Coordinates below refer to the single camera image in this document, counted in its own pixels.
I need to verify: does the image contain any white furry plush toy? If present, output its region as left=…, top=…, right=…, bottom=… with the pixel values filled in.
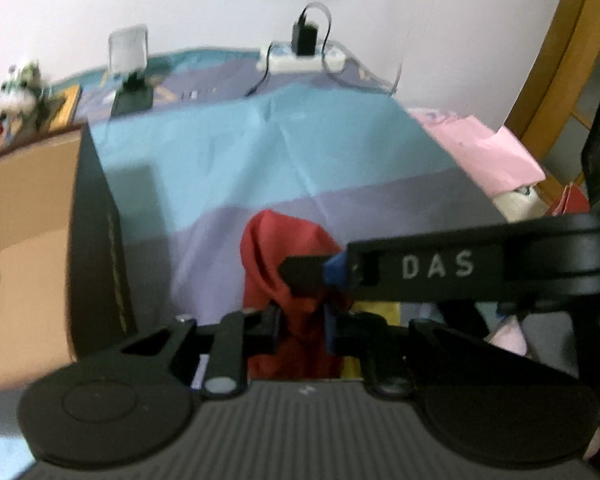
left=0, top=82, right=51, bottom=134

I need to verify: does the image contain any pink cloth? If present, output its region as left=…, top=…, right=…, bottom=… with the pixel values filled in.
left=409, top=107, right=549, bottom=197

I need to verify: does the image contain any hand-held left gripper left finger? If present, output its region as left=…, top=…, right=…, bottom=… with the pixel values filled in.
left=115, top=306, right=286, bottom=398

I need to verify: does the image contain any wooden chair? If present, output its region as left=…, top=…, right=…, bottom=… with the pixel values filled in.
left=502, top=0, right=600, bottom=202

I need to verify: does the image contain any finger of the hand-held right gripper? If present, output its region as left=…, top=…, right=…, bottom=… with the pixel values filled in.
left=280, top=253, right=352, bottom=297

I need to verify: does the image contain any black charger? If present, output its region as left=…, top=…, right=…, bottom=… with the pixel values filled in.
left=291, top=19, right=321, bottom=57

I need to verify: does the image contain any brown cardboard box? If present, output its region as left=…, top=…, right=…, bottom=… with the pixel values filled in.
left=0, top=122, right=139, bottom=396

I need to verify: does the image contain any yellow book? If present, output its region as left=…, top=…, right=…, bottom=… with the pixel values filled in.
left=47, top=85, right=84, bottom=134

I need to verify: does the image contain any black charger cable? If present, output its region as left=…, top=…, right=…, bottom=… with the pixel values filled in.
left=244, top=2, right=397, bottom=99

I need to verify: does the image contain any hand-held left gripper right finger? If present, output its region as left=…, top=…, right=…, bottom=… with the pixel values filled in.
left=323, top=306, right=482, bottom=396

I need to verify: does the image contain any red paper item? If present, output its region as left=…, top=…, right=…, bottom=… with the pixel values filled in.
left=547, top=184, right=592, bottom=219

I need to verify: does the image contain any yellow cloth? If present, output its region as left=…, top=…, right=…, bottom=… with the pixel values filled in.
left=339, top=300, right=402, bottom=379

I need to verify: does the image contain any small panda plush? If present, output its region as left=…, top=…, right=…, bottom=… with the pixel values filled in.
left=7, top=59, right=44, bottom=89

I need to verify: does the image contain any red cloth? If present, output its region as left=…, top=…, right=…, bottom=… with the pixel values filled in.
left=240, top=210, right=355, bottom=379

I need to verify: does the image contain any white power strip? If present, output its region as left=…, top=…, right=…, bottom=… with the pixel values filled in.
left=257, top=40, right=349, bottom=74

